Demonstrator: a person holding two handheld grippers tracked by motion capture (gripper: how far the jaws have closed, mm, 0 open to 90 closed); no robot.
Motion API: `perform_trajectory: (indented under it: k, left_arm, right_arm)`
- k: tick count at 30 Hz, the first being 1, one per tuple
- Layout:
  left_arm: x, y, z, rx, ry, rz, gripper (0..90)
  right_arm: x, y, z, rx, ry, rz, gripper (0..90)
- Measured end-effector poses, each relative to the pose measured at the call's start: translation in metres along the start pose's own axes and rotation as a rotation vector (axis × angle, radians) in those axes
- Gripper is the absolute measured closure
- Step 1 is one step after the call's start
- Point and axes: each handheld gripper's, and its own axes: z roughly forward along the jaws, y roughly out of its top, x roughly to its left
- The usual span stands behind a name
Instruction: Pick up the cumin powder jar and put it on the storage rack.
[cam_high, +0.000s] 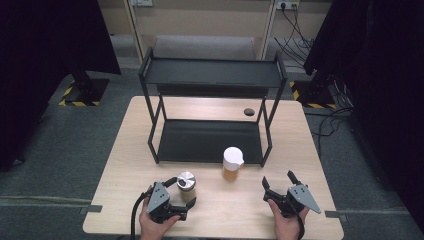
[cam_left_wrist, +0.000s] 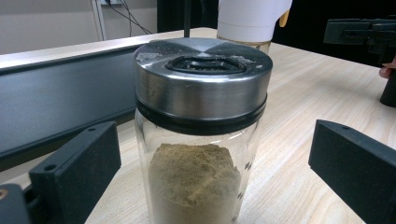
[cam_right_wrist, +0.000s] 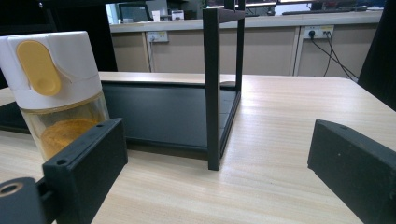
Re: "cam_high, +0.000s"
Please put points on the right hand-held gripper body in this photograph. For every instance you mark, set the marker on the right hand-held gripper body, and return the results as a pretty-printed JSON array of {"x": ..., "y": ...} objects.
[{"x": 301, "y": 196}]

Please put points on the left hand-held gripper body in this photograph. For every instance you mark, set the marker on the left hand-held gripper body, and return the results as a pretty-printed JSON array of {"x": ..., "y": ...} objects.
[{"x": 158, "y": 198}]

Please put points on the silver-lidded glass jar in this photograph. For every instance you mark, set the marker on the silver-lidded glass jar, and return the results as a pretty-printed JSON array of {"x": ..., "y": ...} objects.
[{"x": 186, "y": 180}]

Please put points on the white-lidded oil bottle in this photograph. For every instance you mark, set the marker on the white-lidded oil bottle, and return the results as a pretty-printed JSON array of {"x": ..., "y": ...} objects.
[{"x": 232, "y": 158}]

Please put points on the black two-tier metal rack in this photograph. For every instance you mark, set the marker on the black two-tier metal rack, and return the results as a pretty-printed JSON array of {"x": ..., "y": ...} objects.
[{"x": 213, "y": 71}]

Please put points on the person's left hand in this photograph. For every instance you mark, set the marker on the person's left hand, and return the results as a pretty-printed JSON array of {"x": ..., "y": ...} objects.
[{"x": 151, "y": 228}]

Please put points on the person's right hand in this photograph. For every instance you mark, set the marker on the person's right hand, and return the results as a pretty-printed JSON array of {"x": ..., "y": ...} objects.
[{"x": 286, "y": 228}]

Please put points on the grey floor tape strip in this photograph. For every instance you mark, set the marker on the grey floor tape strip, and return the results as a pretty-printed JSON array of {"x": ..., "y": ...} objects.
[
  {"x": 90, "y": 209},
  {"x": 335, "y": 214}
]

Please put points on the dark round table grommet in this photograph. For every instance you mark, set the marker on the dark round table grommet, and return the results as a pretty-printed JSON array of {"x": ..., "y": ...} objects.
[{"x": 249, "y": 112}]

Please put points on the black stand base striped tape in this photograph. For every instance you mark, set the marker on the black stand base striped tape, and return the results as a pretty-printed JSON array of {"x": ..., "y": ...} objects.
[
  {"x": 86, "y": 90},
  {"x": 313, "y": 95}
]

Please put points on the black curtain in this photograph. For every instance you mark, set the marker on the black curtain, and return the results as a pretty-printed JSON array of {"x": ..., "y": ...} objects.
[
  {"x": 383, "y": 83},
  {"x": 40, "y": 66}
]

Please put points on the light wooden shelf unit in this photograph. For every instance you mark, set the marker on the light wooden shelf unit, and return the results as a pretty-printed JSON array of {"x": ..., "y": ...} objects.
[{"x": 200, "y": 20}]

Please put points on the white wall outlet with plugs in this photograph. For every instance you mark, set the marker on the white wall outlet with plugs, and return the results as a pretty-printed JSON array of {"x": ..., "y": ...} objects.
[{"x": 286, "y": 4}]

